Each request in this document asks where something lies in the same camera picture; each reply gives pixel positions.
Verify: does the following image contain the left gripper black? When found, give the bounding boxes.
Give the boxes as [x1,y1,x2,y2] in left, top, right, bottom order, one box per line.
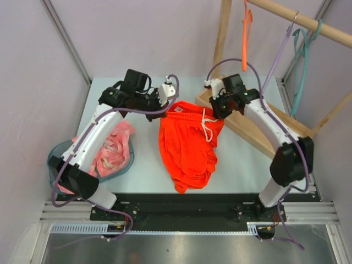
[134,87,168,122]

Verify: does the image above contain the orange shorts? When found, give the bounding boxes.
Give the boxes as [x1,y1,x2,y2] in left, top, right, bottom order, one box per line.
[158,101,224,194]

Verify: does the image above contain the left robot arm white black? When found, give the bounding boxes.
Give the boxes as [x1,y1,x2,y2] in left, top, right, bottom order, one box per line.
[48,69,179,220]

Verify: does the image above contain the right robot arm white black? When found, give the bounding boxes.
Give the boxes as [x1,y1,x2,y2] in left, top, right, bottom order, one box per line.
[205,74,314,221]

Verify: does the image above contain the orange plastic hanger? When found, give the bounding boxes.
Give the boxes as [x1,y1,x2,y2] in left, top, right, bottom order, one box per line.
[241,0,253,72]

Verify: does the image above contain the teal plastic hanger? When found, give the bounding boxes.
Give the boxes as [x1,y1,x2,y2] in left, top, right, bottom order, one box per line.
[290,18,324,116]

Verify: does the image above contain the purple plastic hanger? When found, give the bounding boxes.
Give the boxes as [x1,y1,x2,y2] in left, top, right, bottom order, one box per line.
[260,24,293,97]

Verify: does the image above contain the wooden clothes rack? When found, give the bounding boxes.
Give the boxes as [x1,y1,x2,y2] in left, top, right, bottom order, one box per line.
[196,1,351,158]

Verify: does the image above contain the pink garment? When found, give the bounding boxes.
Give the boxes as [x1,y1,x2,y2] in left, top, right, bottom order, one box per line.
[54,118,136,195]

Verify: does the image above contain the teal plastic basket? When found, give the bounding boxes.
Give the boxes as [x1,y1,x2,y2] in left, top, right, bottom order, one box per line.
[47,135,135,195]

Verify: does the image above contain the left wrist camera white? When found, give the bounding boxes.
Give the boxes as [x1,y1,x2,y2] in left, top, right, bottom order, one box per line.
[157,77,176,107]

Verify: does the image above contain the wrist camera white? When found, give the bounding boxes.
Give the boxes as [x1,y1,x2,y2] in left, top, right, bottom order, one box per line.
[157,77,176,107]
[204,78,226,100]

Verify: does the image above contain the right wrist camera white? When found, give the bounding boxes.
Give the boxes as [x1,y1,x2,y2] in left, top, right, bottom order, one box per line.
[204,78,226,100]

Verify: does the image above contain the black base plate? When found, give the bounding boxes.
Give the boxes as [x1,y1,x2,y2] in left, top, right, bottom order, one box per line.
[90,194,287,232]

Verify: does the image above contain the aluminium frame rail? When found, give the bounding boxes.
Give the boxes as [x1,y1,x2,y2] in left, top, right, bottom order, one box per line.
[39,201,340,225]

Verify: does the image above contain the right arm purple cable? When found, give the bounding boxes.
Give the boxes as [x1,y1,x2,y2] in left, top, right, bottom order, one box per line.
[206,58,310,251]

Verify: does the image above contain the white slotted cable duct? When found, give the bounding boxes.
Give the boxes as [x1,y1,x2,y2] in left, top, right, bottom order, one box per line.
[51,223,258,236]

